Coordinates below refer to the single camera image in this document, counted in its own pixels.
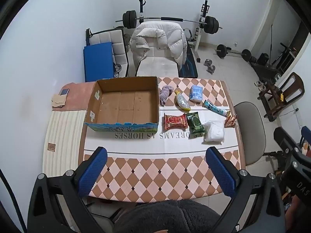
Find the chrome dumbbell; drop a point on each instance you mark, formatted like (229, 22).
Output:
(208, 62)
(211, 69)

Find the short barbell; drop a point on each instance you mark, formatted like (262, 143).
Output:
(246, 54)

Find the beige cloth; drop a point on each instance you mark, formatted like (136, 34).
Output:
(58, 101)

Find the dark wooden chair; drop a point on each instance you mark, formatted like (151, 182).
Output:
(295, 87)

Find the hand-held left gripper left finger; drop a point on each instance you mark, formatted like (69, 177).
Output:
(93, 172)

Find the white padded chair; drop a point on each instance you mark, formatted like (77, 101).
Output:
(114, 46)

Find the cream striped mat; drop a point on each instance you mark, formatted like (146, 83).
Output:
(63, 138)

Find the purple cloth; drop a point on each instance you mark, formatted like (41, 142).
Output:
(165, 94)

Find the white barbell rack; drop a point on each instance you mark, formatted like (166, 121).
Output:
(203, 29)

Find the white puffer jacket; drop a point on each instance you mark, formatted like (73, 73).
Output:
(155, 38)

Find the smartphone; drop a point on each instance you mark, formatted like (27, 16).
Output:
(64, 92)

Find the pair of shoes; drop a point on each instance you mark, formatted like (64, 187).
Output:
(259, 85)

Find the blue tissue pack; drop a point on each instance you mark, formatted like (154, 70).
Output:
(196, 93)

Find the long barbell with black plates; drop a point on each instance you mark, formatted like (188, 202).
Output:
(210, 24)

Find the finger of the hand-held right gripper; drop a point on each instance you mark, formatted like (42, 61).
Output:
(286, 143)
(306, 136)

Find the green packet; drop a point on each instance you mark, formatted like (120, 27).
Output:
(195, 123)

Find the red snack packet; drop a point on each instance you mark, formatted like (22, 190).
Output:
(175, 121)

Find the cardboard box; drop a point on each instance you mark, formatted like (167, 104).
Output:
(124, 106)

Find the black weight bench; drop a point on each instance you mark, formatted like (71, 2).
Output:
(190, 63)

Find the black speaker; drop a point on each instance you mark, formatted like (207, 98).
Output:
(263, 59)

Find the chrome chair base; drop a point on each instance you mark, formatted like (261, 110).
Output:
(117, 70)

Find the pink table mat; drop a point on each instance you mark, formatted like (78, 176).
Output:
(79, 94)

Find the teal and white tube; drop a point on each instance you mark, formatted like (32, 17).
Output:
(215, 108)

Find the dark fleece clothing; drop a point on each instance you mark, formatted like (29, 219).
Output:
(167, 216)

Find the silver mesh packet yellow trim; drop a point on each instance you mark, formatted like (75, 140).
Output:
(182, 100)

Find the small orange snack packet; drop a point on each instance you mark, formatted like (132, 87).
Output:
(230, 121)

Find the white office chair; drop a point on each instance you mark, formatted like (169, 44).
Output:
(158, 66)

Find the white plastic bag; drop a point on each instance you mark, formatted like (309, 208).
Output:
(214, 131)

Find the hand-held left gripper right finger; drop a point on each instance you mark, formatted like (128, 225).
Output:
(221, 172)

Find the black exercise machine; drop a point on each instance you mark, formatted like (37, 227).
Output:
(267, 71)

